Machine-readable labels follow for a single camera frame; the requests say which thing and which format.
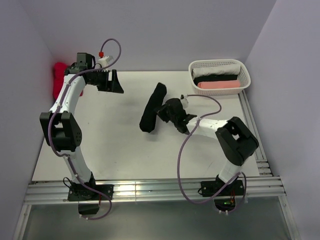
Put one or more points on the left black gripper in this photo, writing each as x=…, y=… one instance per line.
x=112, y=86

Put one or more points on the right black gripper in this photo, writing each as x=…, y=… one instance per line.
x=161, y=113

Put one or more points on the black t-shirt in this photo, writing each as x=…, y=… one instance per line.
x=148, y=120
x=214, y=78

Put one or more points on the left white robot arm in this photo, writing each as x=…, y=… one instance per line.
x=61, y=130

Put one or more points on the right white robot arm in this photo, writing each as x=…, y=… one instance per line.
x=235, y=139

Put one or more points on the red t-shirt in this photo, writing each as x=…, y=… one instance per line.
x=58, y=78

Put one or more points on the rolled black t-shirt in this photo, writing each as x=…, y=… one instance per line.
x=214, y=78

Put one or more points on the rolled pink t-shirt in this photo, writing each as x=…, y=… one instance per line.
x=219, y=84

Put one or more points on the rolled white t-shirt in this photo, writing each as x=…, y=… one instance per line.
x=230, y=69

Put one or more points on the white plastic basket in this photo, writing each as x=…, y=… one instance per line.
x=243, y=77

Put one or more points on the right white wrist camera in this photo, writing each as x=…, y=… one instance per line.
x=184, y=101

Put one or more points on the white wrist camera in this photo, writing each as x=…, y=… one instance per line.
x=184, y=101
x=105, y=61

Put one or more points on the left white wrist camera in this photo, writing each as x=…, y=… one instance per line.
x=105, y=61

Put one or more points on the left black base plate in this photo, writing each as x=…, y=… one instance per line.
x=88, y=201

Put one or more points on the aluminium mounting rail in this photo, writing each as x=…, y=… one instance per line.
x=55, y=192

